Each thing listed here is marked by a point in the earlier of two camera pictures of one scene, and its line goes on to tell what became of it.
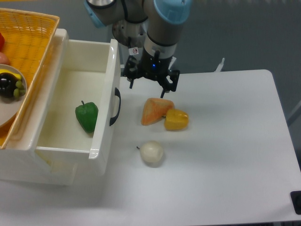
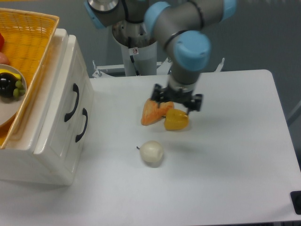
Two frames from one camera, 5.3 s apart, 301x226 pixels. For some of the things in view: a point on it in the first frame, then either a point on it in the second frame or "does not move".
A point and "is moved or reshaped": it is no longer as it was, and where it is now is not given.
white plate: [10, 107] does not move
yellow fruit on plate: [17, 75] does not move
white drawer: [80, 103] is moved or reshaped
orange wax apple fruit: [155, 109] does not move
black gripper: [153, 67] → [168, 94]
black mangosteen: [7, 84] does not move
